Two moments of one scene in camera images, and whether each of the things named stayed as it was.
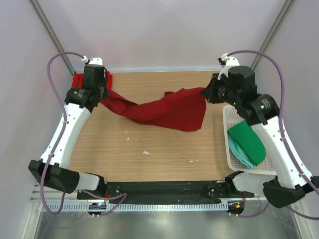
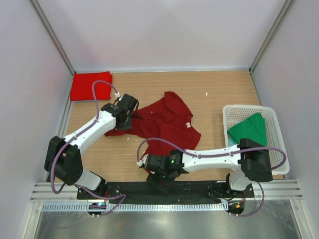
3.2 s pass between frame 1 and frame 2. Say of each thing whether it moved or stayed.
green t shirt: stayed
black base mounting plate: stayed
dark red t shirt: moved
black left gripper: moved
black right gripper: moved
